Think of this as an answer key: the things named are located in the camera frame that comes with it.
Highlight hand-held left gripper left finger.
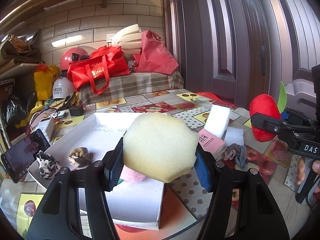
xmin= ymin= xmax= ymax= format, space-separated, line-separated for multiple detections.
xmin=26 ymin=137 xmax=125 ymax=240

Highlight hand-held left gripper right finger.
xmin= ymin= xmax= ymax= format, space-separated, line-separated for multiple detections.
xmin=194 ymin=147 xmax=290 ymax=240

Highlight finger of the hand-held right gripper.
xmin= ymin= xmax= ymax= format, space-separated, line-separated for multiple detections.
xmin=280 ymin=108 xmax=313 ymax=128
xmin=251 ymin=112 xmax=313 ymax=143

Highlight red apple plush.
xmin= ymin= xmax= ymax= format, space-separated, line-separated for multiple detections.
xmin=249 ymin=81 xmax=287 ymax=143

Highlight pink packet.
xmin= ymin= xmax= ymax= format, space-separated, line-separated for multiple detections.
xmin=197 ymin=128 xmax=227 ymax=161

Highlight grey braided hair tie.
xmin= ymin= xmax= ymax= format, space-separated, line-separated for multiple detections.
xmin=223 ymin=144 xmax=248 ymax=168

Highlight white cardboard box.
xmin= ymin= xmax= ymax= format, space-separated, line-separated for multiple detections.
xmin=27 ymin=112 xmax=166 ymax=231

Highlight white sponge block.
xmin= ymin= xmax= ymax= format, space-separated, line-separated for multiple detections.
xmin=204 ymin=104 xmax=232 ymax=138

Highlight yellow sponge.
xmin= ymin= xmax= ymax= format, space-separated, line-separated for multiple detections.
xmin=122 ymin=112 xmax=200 ymax=183

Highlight person's right hand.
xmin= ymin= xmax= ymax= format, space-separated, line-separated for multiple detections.
xmin=297 ymin=158 xmax=320 ymax=184

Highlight pink fluffy scrunchie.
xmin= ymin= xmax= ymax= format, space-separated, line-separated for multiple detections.
xmin=119 ymin=166 xmax=146 ymax=183

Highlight grey plastic object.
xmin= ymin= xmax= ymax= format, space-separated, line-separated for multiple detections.
xmin=285 ymin=79 xmax=316 ymax=112

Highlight brown braided scrunchie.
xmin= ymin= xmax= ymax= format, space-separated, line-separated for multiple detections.
xmin=68 ymin=147 xmax=94 ymax=168

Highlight red plastic stool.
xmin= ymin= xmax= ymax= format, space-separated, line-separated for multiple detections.
xmin=196 ymin=92 xmax=235 ymax=108

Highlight black white patterned scrunchie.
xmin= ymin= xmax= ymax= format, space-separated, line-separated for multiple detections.
xmin=36 ymin=151 xmax=62 ymax=180

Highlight black power adapter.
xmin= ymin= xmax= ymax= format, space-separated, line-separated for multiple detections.
xmin=69 ymin=106 xmax=84 ymax=117

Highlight white charger box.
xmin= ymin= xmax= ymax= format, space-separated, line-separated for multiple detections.
xmin=37 ymin=117 xmax=55 ymax=140

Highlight plaid cloth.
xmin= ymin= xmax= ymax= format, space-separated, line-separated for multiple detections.
xmin=79 ymin=70 xmax=185 ymax=105

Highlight brown panelled door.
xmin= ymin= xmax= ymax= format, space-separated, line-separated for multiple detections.
xmin=161 ymin=0 xmax=320 ymax=120

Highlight black smartphone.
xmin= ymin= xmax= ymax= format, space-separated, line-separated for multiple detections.
xmin=1 ymin=129 xmax=50 ymax=183

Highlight white helmet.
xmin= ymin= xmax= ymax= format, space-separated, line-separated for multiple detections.
xmin=52 ymin=76 xmax=78 ymax=100

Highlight red tote bag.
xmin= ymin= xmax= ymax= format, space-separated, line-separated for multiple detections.
xmin=67 ymin=46 xmax=131 ymax=95

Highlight yellow shopping bag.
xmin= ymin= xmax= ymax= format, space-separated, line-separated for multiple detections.
xmin=34 ymin=62 xmax=60 ymax=101

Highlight black plastic bag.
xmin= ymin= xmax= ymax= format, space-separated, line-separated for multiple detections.
xmin=6 ymin=90 xmax=37 ymax=127

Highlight pink helmet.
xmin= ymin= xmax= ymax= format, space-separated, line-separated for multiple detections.
xmin=60 ymin=47 xmax=90 ymax=71

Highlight red plastic bag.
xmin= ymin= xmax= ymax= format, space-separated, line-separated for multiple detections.
xmin=134 ymin=30 xmax=179 ymax=75

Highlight white foam strips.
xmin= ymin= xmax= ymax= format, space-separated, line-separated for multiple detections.
xmin=111 ymin=24 xmax=143 ymax=55

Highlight black door handle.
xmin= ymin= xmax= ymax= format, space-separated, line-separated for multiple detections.
xmin=260 ymin=45 xmax=266 ymax=76

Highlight thin black cable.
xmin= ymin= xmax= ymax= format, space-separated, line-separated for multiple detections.
xmin=44 ymin=107 xmax=73 ymax=117

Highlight wall shelf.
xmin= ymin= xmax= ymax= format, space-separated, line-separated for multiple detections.
xmin=0 ymin=61 xmax=47 ymax=85

